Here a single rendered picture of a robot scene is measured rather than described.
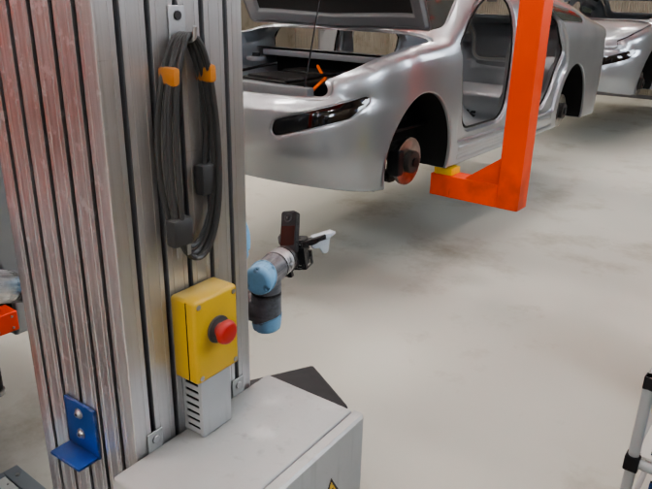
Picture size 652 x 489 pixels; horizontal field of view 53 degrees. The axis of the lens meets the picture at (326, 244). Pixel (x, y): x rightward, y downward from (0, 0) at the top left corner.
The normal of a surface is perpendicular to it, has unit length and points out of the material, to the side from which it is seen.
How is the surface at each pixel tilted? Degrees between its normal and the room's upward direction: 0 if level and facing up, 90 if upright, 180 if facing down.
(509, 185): 90
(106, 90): 90
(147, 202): 90
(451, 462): 0
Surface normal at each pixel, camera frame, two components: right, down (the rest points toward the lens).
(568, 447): 0.02, -0.93
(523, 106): -0.62, 0.27
